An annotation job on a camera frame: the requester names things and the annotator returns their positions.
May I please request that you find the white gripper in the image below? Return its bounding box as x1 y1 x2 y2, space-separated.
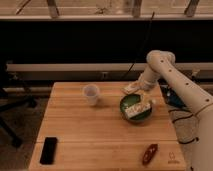
123 74 156 103

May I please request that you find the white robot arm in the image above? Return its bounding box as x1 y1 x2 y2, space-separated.
123 50 213 171

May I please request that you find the green ceramic bowl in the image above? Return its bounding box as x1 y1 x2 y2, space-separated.
120 94 152 123

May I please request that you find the thin black rod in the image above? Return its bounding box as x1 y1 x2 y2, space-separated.
121 11 155 80

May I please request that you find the blue object on floor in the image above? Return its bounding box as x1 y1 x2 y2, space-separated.
166 89 184 108

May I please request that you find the white plastic cup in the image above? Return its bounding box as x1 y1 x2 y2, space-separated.
83 84 100 106

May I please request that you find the dark red oblong object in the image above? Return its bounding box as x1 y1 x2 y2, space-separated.
142 144 158 165

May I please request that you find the black office chair base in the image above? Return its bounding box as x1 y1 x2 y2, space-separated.
0 59 38 149

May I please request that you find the black rectangular remote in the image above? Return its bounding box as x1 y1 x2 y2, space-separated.
40 137 58 165

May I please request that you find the black cable on floor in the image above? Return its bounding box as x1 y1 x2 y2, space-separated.
168 108 201 145

